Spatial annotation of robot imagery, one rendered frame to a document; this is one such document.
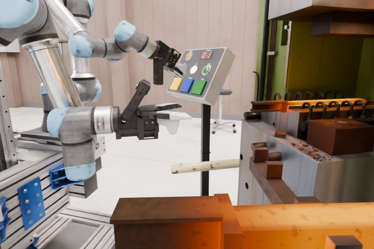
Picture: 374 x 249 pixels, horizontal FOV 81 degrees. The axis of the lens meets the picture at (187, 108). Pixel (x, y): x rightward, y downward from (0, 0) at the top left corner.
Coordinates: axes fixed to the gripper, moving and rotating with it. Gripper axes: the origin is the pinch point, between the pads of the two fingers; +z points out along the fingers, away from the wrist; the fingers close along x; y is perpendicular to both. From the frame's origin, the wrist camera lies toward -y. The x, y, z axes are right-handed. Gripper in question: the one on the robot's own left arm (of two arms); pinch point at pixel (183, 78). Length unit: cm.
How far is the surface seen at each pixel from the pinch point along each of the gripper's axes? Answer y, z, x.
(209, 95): -2.4, 12.5, -7.2
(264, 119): -6.9, 13.8, -38.0
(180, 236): -31, -42, -71
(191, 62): 13.9, 10.3, 15.2
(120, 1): 158, 35, 360
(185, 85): -0.4, 9.6, 10.3
